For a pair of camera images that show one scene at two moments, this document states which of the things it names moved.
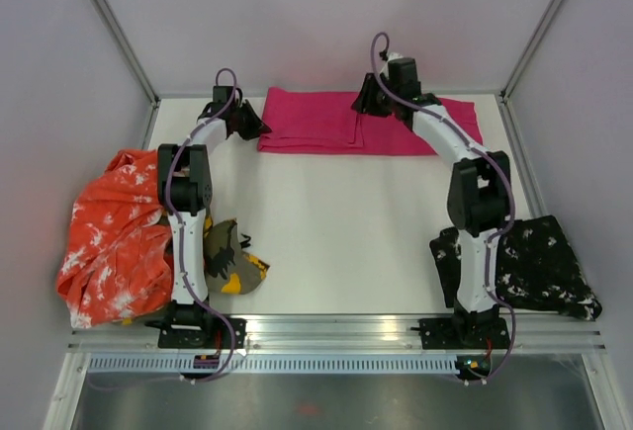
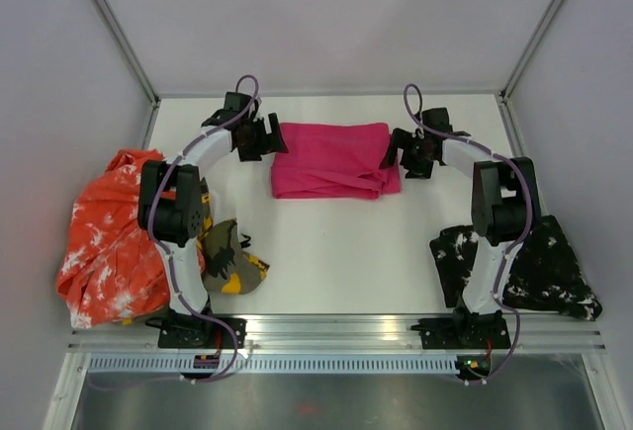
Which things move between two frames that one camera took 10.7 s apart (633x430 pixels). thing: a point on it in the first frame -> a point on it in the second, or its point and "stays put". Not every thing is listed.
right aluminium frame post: (541, 28) stays put
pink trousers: (311, 121) -> (334, 160)
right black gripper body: (376, 100) -> (414, 155)
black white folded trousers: (535, 269) stays put
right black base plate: (464, 333) stays put
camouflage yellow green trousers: (227, 269) stays put
